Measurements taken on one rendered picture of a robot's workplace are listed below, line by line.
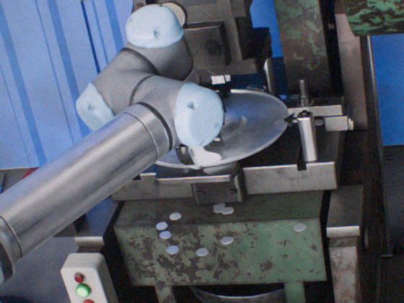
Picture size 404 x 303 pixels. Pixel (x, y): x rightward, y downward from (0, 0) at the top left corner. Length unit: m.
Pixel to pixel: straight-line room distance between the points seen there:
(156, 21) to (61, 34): 1.85
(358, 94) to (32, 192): 1.08
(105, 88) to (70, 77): 1.93
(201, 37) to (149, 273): 0.47
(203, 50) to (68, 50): 1.55
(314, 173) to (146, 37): 0.54
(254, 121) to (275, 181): 0.12
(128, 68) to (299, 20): 0.69
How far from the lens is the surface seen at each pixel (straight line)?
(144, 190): 1.70
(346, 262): 1.54
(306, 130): 1.58
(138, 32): 1.21
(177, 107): 1.08
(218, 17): 1.57
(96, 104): 1.18
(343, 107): 1.70
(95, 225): 1.68
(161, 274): 1.70
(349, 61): 1.92
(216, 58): 1.57
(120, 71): 1.19
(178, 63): 1.25
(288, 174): 1.62
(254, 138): 1.55
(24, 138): 3.29
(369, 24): 1.36
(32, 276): 2.77
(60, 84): 3.12
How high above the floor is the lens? 1.50
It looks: 28 degrees down
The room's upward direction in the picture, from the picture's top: 12 degrees counter-clockwise
